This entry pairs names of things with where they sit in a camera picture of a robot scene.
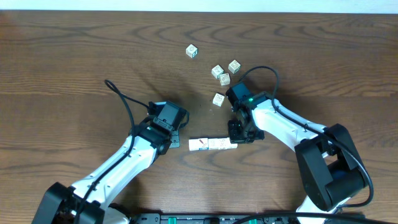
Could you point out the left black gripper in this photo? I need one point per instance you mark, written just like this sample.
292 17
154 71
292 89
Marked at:
174 139

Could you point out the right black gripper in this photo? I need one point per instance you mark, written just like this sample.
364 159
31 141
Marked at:
236 138

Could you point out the wooden block with red mark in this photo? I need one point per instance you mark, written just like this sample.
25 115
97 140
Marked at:
203 144

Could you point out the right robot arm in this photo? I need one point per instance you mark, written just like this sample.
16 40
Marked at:
330 167

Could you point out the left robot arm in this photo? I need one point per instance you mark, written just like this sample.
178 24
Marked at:
90 200

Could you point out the wooden block green edge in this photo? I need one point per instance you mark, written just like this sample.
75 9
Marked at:
234 66

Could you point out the wooden block with teal side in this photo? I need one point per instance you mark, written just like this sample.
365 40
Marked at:
191 51

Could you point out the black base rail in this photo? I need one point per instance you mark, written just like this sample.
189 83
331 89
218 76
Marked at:
156 218

